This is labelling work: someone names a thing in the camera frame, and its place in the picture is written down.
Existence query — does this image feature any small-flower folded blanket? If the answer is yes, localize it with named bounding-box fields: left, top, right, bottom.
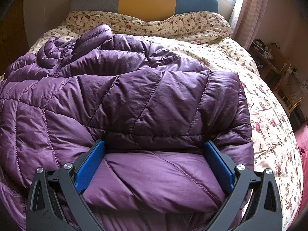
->
left=61, top=10, right=231, bottom=45

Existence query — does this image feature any floral bed quilt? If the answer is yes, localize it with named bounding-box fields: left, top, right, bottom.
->
left=0, top=27, right=305, bottom=231

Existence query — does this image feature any purple quilted down jacket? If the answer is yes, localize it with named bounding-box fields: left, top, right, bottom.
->
left=0, top=24, right=255, bottom=231

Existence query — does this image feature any pink right curtain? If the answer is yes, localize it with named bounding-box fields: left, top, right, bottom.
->
left=229, top=0, right=268, bottom=49

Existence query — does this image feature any wooden chair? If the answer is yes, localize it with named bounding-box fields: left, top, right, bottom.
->
left=274, top=67, right=304, bottom=117

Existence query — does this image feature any red cloth at bedside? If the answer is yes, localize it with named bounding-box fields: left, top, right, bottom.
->
left=293, top=122, right=308, bottom=198

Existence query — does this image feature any cluttered wooden side table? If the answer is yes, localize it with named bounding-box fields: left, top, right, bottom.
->
left=249, top=39, right=291, bottom=79

